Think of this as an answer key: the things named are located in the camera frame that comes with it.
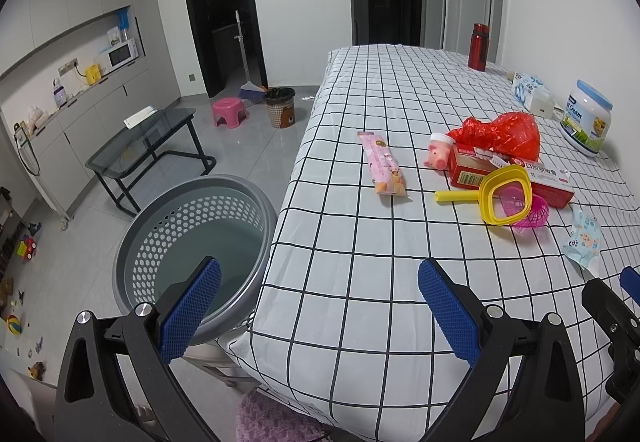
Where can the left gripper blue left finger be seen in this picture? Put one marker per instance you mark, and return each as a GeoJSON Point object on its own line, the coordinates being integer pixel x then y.
{"type": "Point", "coordinates": [182, 307]}

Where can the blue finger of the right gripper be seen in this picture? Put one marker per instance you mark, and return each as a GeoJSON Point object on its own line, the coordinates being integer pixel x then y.
{"type": "Point", "coordinates": [630, 282]}

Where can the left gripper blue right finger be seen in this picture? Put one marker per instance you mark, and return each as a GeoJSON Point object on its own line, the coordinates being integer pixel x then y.
{"type": "Point", "coordinates": [447, 303]}

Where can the blue baby wipes packet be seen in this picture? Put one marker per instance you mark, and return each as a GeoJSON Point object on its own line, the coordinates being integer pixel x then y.
{"type": "Point", "coordinates": [583, 246]}

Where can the yellow toy sieve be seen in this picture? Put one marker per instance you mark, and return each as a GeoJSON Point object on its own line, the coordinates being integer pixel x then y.
{"type": "Point", "coordinates": [486, 196]}

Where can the pink plastic mesh toy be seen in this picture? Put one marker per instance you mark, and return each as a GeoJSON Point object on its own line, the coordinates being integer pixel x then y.
{"type": "Point", "coordinates": [532, 214]}

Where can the red toothpaste box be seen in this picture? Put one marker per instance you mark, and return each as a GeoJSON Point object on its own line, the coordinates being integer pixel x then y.
{"type": "Point", "coordinates": [469, 166]}

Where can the pink snack wrapper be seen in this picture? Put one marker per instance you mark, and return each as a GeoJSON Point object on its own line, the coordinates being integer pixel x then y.
{"type": "Point", "coordinates": [385, 172]}

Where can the pink pig toy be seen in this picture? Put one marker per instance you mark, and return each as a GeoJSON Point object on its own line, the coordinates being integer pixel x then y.
{"type": "Point", "coordinates": [439, 151]}

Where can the red plastic bag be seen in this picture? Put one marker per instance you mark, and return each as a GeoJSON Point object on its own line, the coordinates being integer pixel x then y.
{"type": "Point", "coordinates": [514, 134]}

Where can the brown wicker trash bin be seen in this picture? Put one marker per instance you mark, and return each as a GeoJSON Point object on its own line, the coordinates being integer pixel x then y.
{"type": "Point", "coordinates": [280, 106]}

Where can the grey perforated laundry basket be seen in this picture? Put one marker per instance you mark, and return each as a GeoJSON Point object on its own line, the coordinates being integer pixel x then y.
{"type": "Point", "coordinates": [223, 217]}

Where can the purple fuzzy chair cushion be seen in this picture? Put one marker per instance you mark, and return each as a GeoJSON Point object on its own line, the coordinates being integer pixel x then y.
{"type": "Point", "coordinates": [261, 419]}

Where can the milk powder jar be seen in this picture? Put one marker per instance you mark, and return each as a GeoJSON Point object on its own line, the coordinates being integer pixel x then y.
{"type": "Point", "coordinates": [586, 118]}

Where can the white black checkered tablecloth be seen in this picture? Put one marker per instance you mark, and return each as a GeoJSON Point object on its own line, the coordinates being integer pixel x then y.
{"type": "Point", "coordinates": [341, 331]}

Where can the black glass side table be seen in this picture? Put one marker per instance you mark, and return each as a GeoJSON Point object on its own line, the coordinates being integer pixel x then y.
{"type": "Point", "coordinates": [130, 154]}

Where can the white charger box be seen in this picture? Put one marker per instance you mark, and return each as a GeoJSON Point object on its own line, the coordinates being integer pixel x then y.
{"type": "Point", "coordinates": [540, 102]}

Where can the grey cabinet counter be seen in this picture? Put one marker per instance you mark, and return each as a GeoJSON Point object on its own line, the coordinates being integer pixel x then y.
{"type": "Point", "coordinates": [46, 46]}

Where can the white paper on table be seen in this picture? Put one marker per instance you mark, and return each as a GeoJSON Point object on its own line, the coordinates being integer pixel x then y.
{"type": "Point", "coordinates": [137, 118]}

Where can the blue white tissue pack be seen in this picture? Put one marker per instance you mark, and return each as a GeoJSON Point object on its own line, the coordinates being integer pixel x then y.
{"type": "Point", "coordinates": [524, 85]}

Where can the pink plastic stool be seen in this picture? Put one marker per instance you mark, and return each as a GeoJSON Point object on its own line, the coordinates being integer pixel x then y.
{"type": "Point", "coordinates": [229, 111]}

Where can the broom with dustpan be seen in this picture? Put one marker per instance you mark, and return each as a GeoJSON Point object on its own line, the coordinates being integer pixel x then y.
{"type": "Point", "coordinates": [248, 91]}

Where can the yellow container on counter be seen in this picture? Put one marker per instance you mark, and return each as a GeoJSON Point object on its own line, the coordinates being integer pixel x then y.
{"type": "Point", "coordinates": [93, 74]}

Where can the red thermos bottle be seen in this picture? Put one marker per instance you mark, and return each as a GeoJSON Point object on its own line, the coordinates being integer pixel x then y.
{"type": "Point", "coordinates": [478, 52]}

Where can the white microwave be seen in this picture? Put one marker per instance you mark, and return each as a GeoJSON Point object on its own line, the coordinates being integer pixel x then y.
{"type": "Point", "coordinates": [118, 55]}

